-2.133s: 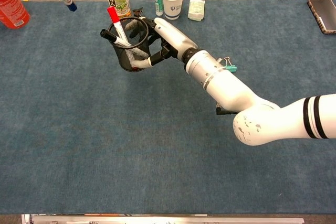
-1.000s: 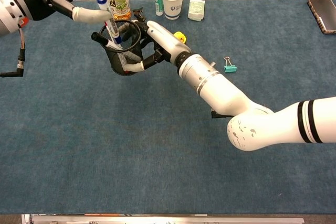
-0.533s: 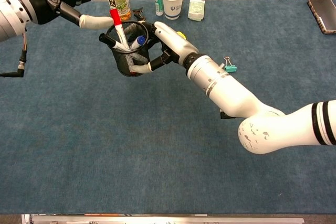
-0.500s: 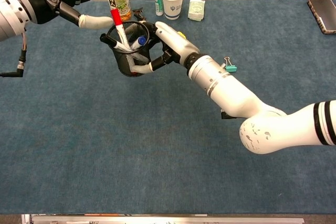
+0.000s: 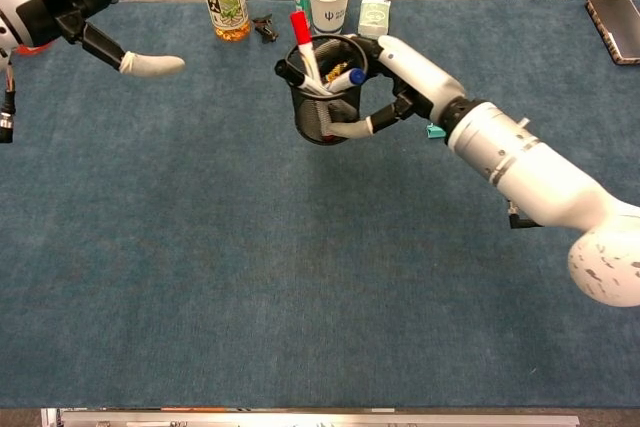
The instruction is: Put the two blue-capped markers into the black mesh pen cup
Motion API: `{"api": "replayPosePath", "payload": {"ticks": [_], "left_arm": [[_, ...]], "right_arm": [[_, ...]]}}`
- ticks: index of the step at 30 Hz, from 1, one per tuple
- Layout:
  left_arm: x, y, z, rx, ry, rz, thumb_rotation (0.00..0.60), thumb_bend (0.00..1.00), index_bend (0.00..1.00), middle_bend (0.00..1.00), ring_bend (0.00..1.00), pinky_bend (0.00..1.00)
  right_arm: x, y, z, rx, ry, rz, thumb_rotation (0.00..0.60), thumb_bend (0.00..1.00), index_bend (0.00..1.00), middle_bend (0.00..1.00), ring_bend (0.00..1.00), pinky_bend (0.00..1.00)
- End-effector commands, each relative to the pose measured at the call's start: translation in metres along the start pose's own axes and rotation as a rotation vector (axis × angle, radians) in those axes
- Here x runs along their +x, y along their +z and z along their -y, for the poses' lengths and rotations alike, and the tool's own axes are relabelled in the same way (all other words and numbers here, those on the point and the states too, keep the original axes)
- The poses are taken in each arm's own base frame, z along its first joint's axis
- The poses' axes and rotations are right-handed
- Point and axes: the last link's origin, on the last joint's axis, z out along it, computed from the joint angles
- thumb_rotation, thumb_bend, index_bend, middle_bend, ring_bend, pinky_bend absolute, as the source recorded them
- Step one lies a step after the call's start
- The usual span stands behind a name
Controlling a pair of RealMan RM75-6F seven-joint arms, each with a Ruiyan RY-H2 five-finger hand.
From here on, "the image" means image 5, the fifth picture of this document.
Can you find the blue felt table cloth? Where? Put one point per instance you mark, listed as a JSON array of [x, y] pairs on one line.
[[300, 272]]

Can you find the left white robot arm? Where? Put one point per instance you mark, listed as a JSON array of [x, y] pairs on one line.
[[4, 42]]

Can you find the teal binder clip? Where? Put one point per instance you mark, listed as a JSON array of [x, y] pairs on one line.
[[435, 133]]

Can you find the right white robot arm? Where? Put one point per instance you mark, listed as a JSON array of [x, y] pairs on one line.
[[525, 162]]

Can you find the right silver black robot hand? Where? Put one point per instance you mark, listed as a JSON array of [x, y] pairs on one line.
[[420, 72]]

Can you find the red capped white marker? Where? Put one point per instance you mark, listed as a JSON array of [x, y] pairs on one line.
[[301, 29]]

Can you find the black cup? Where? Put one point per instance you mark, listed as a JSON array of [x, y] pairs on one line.
[[310, 117]]

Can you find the aluminium profile rail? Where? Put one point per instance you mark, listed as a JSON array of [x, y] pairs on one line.
[[300, 419]]

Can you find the blue capped white marker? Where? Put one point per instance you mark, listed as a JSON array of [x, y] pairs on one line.
[[356, 76]]

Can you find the white paper cup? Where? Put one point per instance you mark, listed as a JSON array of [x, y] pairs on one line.
[[328, 2]]

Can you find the pale green tissue pack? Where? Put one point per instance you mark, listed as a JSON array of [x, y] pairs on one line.
[[374, 19]]

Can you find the small black clip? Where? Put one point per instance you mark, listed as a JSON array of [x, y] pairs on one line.
[[265, 28]]

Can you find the dark tablet in patterned case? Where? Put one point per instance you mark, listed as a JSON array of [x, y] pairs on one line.
[[617, 27]]

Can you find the black capped white marker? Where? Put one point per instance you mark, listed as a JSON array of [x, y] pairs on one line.
[[287, 72]]

